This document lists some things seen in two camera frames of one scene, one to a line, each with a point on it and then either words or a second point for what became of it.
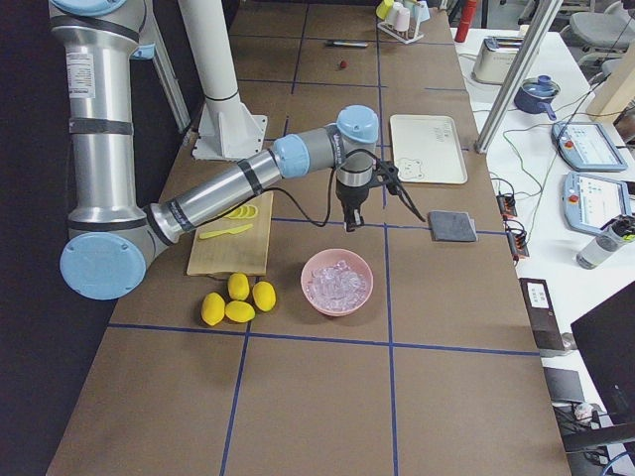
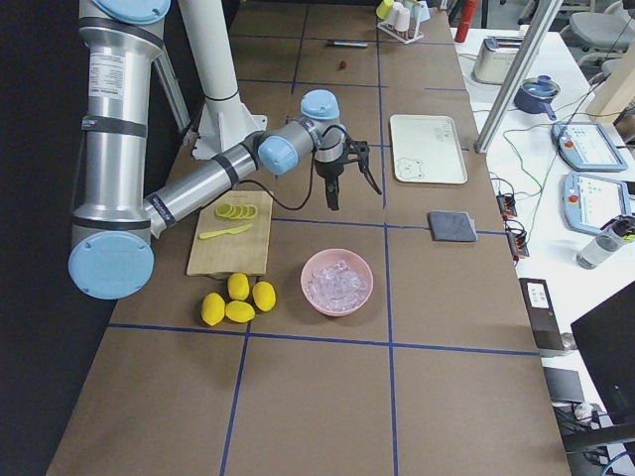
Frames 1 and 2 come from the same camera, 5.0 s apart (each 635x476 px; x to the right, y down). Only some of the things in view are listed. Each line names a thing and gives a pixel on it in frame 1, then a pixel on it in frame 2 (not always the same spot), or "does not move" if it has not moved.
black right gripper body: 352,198 -> 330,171
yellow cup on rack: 383,8 does not move
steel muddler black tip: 351,44 does not move
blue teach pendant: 590,202 does not move
